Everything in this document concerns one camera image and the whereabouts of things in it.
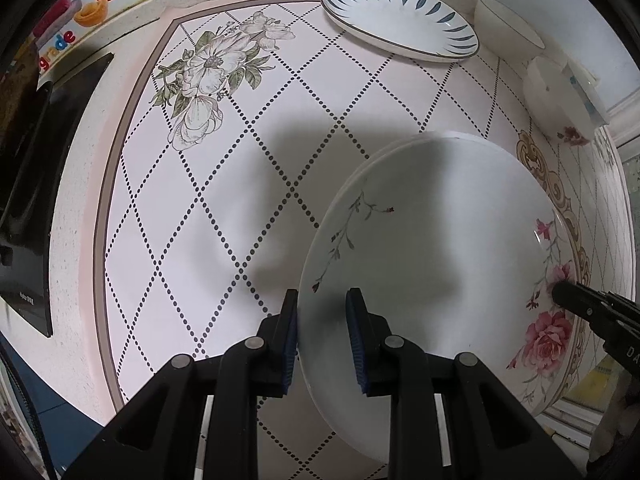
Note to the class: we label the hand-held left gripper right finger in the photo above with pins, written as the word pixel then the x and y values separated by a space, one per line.
pixel 356 345

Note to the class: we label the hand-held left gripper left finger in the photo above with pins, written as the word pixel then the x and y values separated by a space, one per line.
pixel 289 345

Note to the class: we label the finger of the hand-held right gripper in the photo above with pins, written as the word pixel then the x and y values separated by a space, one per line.
pixel 575 299

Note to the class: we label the white plate pink flowers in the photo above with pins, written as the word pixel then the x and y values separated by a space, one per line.
pixel 440 240

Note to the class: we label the white bowl blue rim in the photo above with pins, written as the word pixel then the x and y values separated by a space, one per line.
pixel 505 22
pixel 550 95

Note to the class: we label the white plate blue leaf pattern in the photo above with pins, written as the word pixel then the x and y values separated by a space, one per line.
pixel 395 17

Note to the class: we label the blue cabinet door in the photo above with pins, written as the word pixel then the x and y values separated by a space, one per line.
pixel 45 410

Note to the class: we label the black induction cooktop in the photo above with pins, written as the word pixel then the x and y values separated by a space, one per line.
pixel 45 170

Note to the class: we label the white window frame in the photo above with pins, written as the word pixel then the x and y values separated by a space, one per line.
pixel 625 125

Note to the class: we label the colourful wall sticker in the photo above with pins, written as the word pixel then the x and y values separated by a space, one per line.
pixel 90 5

